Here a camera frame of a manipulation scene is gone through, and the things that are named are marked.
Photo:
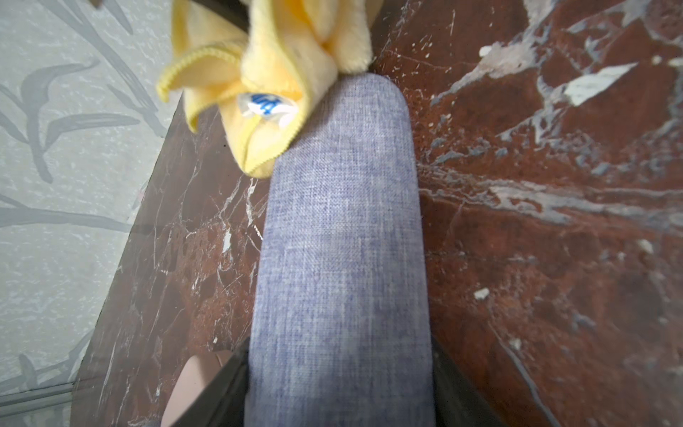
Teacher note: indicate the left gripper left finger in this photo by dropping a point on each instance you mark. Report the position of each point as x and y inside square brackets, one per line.
[222, 403]

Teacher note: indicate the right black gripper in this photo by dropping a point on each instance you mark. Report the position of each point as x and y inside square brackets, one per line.
[234, 11]

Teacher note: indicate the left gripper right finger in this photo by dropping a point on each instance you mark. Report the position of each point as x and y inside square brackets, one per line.
[457, 401]

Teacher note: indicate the yellow microfiber cloth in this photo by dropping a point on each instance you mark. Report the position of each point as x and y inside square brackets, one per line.
[267, 80]

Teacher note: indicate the pink eyeglass case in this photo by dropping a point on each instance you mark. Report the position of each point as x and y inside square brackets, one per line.
[195, 376]

